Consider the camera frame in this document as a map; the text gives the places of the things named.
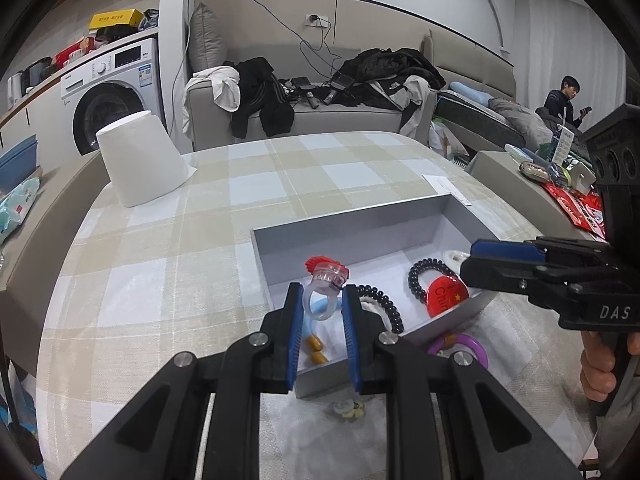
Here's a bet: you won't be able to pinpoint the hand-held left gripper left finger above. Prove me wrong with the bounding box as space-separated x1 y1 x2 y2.
60 281 306 480

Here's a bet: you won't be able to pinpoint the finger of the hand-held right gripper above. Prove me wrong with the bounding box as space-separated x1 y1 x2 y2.
470 236 608 263
459 255 601 307

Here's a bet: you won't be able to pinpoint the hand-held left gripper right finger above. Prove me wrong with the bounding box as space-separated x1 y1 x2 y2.
341 283 583 480

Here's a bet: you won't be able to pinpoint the light blue bracelet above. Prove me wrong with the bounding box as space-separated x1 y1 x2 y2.
299 296 346 366

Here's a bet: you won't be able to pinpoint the black bead bracelet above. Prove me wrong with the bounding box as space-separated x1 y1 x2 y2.
357 285 405 335

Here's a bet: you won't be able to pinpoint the red round badge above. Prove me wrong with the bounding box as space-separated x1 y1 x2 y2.
425 275 471 318

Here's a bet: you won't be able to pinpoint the red clear toy ring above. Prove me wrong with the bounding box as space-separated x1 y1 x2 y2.
302 256 349 322

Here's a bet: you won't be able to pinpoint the black spiral hair tie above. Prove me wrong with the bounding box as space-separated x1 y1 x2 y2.
407 258 457 301

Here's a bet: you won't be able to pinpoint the grey cardboard box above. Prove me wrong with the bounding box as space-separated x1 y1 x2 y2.
250 194 501 400

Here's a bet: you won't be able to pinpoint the person's right forearm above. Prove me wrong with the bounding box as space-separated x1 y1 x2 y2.
592 375 640 471

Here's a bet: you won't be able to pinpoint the person's right hand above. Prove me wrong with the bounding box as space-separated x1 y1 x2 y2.
580 331 621 403

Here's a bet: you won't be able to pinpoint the red snack bag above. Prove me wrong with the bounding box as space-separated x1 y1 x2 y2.
542 182 608 241

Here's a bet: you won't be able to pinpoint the small white device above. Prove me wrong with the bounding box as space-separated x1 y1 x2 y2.
570 165 596 193

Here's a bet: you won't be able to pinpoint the grey bench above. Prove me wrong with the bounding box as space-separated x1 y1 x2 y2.
467 150 608 246
0 150 103 376

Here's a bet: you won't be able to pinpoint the white paper card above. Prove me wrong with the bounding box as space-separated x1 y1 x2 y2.
422 174 473 207

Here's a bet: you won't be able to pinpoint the white sign stand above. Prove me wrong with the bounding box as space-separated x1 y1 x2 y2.
552 125 576 166

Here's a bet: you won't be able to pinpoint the white plastic bag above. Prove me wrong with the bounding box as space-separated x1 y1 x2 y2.
430 117 471 163

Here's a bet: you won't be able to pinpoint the checked tablecloth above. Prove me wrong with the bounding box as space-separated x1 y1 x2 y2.
35 130 601 480

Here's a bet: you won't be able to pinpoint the grey blanket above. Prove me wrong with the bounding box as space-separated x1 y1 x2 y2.
487 97 556 148

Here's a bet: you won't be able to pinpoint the light blue pillow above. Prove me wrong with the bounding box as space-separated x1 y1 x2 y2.
450 81 493 106

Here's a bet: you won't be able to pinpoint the white curtain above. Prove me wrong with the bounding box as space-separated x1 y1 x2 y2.
515 0 626 111

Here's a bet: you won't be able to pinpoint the grey white jacket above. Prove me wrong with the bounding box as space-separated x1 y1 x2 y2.
380 75 436 141

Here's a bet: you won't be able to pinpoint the grey sofa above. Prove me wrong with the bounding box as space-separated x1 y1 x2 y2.
182 47 436 153

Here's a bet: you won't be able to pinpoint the pile of black jackets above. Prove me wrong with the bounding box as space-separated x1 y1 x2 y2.
332 48 447 108

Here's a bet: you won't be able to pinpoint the white paper bucket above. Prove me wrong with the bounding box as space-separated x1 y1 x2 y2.
95 111 197 208

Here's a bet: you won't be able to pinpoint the black clothing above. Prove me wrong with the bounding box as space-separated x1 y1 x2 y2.
222 57 296 138

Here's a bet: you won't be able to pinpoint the white garment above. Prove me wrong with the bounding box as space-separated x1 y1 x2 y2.
187 66 241 111

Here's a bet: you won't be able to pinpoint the wet wipes pack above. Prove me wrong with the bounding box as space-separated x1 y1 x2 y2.
0 177 42 246

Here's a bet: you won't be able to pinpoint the grey pillow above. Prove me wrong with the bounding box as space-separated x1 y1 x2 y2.
187 2 228 73

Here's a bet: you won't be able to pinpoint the white washing machine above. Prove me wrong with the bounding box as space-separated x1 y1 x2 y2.
60 35 166 157

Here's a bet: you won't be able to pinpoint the blue plastic basins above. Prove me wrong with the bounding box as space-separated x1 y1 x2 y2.
0 134 41 188

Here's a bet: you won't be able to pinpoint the red basket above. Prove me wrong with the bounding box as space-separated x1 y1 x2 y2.
54 37 96 66

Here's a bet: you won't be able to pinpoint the yellow box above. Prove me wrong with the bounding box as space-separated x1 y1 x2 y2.
89 8 143 31

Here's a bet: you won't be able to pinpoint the black kitchen appliance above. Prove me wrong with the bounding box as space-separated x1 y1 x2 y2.
22 57 56 86

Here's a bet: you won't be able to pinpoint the white kettle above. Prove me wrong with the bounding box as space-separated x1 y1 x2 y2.
7 72 26 108

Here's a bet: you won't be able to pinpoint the small bee ring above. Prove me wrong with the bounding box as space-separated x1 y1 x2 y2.
327 400 365 420

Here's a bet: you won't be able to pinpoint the purple bracelet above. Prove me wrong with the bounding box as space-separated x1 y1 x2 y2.
426 332 489 371

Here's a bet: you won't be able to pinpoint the blue cable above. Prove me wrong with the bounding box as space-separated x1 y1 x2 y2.
190 0 341 91

